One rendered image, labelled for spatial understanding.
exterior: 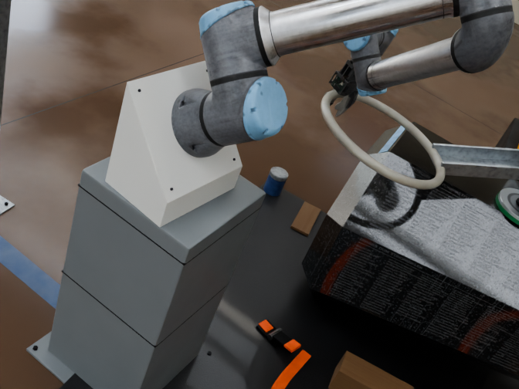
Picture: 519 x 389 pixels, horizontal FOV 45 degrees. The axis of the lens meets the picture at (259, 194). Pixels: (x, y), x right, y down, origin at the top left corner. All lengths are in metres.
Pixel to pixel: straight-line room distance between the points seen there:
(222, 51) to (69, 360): 1.28
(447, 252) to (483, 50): 1.03
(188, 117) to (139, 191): 0.24
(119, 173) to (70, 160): 1.51
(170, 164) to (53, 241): 1.23
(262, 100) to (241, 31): 0.17
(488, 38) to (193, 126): 0.75
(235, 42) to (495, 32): 0.60
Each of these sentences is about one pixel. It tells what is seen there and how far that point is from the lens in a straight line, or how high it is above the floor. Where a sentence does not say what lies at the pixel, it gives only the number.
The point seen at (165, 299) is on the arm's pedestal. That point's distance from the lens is 1.84.
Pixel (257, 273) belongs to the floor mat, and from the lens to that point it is 2.93.
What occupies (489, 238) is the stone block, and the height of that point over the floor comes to 0.77.
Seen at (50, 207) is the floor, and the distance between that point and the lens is 2.98.
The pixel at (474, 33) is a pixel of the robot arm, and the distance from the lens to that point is 1.58.
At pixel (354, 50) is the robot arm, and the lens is 2.05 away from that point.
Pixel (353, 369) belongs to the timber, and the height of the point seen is 0.13.
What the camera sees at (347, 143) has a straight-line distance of 1.97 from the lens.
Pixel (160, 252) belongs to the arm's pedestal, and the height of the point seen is 0.77.
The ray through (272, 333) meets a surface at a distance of 2.68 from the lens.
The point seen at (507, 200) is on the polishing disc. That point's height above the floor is 0.88.
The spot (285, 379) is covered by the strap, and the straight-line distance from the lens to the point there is 2.59.
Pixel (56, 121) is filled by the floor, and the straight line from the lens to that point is 3.51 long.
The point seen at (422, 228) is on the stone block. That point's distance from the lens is 2.43.
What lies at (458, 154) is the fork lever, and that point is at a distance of 2.38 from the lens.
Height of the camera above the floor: 1.99
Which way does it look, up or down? 36 degrees down
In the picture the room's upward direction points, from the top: 23 degrees clockwise
